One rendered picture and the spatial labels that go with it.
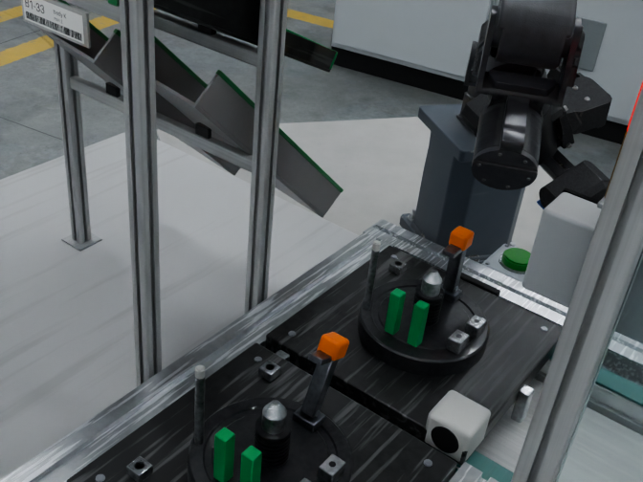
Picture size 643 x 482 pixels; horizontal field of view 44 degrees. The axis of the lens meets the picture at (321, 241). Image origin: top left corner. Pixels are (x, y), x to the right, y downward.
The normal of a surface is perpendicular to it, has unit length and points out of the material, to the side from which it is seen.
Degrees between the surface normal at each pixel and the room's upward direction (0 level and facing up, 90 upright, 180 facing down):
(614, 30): 90
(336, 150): 0
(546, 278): 90
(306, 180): 90
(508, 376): 0
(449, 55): 90
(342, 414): 0
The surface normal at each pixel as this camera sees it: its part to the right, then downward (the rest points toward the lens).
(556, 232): -0.60, 0.39
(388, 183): 0.09, -0.83
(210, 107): 0.68, 0.45
